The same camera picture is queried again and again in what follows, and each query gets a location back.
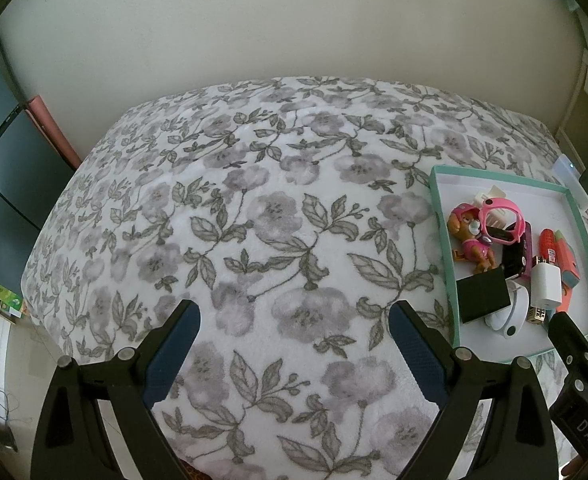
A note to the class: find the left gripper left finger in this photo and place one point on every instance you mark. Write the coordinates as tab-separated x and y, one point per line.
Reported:
71	441

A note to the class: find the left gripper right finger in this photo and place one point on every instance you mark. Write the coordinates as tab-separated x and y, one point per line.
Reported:
518	440

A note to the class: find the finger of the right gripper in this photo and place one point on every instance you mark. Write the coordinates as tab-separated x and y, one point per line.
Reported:
572	348

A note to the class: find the white earbud case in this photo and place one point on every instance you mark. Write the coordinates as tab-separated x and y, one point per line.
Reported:
509	320

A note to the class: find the white power adapter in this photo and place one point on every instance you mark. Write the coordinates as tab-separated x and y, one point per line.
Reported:
546	291

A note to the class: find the blue salmon folding knife toy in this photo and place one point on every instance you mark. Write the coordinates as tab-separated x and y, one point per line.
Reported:
569	272

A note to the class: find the black toy car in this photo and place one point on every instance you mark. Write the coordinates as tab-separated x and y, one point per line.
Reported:
511	261

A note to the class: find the black power adapter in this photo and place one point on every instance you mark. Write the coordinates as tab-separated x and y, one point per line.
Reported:
482	294

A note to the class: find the pink watch band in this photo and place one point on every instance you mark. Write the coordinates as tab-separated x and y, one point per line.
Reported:
501	221

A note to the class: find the pink hat puppy figurine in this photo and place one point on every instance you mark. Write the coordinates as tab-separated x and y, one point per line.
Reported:
464	225

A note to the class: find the white plastic clip box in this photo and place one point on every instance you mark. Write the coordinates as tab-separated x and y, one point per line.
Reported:
491	194

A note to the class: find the red white toothpaste tube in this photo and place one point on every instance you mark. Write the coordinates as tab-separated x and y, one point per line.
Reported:
547	247

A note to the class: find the purple pen case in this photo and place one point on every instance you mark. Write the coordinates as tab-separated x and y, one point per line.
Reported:
527	252

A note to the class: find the operator left hand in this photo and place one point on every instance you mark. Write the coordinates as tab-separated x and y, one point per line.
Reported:
570	469

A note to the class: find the teal rimmed white tray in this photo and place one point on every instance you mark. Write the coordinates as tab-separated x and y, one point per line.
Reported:
544	206

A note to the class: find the white power strip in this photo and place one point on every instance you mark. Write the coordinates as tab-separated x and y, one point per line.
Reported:
568	175

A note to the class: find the dark teal cabinet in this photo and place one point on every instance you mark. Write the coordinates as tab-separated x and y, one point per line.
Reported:
32	177

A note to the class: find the floral grey white blanket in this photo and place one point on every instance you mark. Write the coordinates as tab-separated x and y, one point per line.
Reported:
294	212

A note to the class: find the pink board by wall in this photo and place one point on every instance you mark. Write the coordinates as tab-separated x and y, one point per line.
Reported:
51	129

